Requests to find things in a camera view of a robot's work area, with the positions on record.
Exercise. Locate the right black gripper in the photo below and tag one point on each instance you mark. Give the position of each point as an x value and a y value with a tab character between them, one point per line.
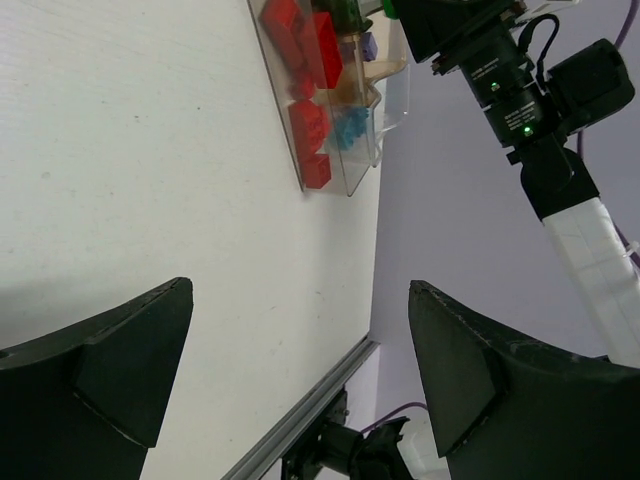
435	27

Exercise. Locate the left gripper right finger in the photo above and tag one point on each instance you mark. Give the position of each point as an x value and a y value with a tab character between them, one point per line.
504	405

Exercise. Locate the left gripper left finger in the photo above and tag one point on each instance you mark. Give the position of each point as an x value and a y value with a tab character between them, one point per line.
88	401

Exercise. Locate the red rectangular lego brick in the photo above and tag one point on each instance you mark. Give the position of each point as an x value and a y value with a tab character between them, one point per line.
327	61

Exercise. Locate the cyan 2x4 lego brick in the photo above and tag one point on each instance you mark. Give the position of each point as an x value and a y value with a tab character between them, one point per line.
349	126

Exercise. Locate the red sloped lego brick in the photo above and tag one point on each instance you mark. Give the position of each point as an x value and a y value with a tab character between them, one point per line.
283	21

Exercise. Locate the red 2x3 lego brick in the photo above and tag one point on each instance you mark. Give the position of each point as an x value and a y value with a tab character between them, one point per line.
310	127

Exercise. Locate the red small square lego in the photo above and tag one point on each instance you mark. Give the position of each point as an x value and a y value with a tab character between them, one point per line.
316	171

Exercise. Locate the purple upturned lego cube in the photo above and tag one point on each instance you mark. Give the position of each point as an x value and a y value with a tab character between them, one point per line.
368	46

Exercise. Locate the green lego upturned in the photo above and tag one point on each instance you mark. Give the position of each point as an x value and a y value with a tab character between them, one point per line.
345	15

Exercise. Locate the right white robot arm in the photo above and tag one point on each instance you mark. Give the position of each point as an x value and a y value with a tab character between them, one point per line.
533	111

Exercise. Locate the clear compartment container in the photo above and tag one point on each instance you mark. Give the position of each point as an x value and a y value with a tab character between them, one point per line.
382	86

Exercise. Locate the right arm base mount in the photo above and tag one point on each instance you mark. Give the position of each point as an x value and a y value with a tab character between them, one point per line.
329	444

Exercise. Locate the aluminium table rail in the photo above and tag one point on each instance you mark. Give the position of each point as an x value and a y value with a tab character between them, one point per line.
274	444

